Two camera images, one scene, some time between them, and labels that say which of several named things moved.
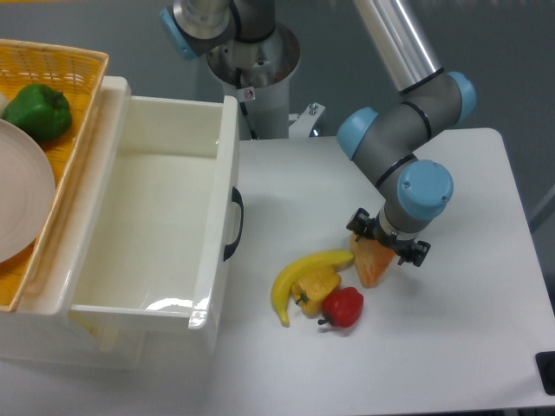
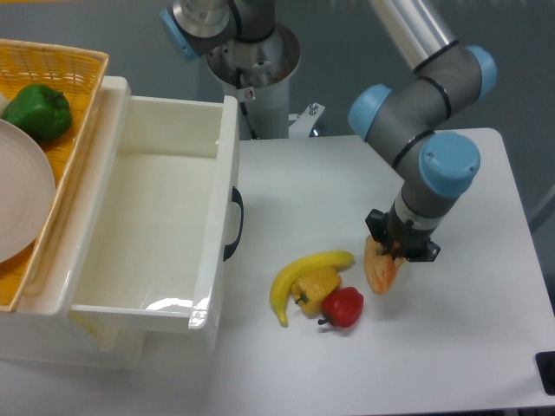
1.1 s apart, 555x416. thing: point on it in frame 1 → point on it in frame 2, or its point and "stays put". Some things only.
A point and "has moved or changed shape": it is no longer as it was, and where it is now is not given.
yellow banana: (338, 259) stays put
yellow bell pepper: (312, 289) stays put
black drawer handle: (237, 197) stays put
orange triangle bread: (372, 259) has moved or changed shape
